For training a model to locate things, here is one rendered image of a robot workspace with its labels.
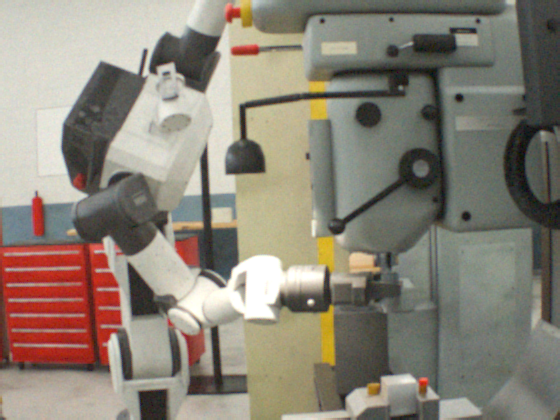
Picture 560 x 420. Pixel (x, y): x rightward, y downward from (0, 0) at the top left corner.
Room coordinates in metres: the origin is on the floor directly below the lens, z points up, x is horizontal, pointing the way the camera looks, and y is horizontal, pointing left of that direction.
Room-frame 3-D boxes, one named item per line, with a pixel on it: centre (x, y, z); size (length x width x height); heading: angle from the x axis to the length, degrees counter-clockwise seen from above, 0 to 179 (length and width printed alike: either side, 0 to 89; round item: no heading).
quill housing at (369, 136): (1.54, -0.19, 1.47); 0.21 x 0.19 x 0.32; 1
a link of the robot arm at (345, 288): (1.56, -0.10, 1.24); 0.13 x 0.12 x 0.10; 168
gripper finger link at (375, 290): (1.51, -0.18, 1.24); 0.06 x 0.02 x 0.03; 78
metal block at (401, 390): (1.40, -0.19, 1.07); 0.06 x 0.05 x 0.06; 3
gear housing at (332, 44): (1.54, -0.23, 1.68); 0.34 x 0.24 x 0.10; 91
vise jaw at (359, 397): (1.40, -0.13, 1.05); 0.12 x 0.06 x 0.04; 3
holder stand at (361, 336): (1.93, -0.17, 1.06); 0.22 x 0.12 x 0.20; 176
